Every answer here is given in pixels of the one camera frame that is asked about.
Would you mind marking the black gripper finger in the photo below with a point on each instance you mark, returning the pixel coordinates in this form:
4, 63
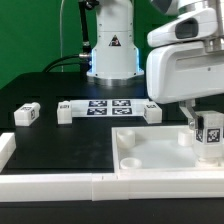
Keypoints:
187, 107

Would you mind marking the white U-shaped obstacle fence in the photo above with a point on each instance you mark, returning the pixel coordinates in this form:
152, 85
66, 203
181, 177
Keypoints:
95, 187

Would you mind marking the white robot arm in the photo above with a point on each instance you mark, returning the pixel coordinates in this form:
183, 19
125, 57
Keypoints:
115, 58

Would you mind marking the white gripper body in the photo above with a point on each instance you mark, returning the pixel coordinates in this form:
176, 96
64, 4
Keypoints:
187, 60

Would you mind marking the white square tabletop tray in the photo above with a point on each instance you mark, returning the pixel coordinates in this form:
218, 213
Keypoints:
153, 148

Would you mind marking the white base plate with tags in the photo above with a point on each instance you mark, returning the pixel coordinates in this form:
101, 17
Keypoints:
108, 107

